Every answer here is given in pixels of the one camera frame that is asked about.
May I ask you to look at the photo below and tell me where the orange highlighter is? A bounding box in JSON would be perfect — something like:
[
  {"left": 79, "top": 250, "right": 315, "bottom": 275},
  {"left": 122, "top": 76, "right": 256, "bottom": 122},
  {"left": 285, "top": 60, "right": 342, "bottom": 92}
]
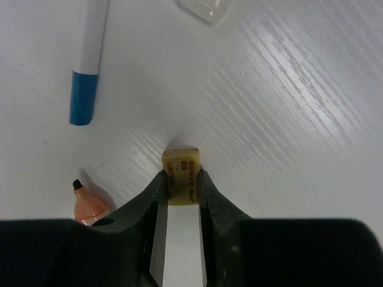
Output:
[{"left": 72, "top": 179, "right": 110, "bottom": 226}]

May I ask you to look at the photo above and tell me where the clear tube orange tip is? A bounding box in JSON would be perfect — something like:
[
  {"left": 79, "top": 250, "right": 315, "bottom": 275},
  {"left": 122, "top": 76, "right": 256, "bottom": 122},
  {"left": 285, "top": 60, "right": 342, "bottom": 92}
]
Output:
[{"left": 178, "top": 0, "right": 233, "bottom": 25}]

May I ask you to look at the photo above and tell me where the blue cap white marker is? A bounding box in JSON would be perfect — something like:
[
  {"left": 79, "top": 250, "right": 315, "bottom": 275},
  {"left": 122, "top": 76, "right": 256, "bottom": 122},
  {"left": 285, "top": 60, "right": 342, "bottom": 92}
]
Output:
[{"left": 69, "top": 0, "right": 109, "bottom": 126}]

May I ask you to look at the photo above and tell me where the yellow eraser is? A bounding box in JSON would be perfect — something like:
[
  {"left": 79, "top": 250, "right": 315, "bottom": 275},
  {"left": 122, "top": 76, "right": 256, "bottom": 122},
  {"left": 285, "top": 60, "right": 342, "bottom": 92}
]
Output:
[{"left": 162, "top": 148, "right": 200, "bottom": 206}]

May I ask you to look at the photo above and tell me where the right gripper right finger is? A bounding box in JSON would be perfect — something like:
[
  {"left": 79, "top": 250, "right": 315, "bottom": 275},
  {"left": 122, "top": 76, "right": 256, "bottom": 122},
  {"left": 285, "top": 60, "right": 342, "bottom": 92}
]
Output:
[{"left": 199, "top": 170, "right": 257, "bottom": 286}]

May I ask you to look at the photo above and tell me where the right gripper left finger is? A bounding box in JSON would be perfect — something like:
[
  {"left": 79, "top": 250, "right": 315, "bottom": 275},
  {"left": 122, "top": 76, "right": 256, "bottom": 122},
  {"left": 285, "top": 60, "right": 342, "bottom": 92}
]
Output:
[{"left": 92, "top": 171, "right": 168, "bottom": 286}]

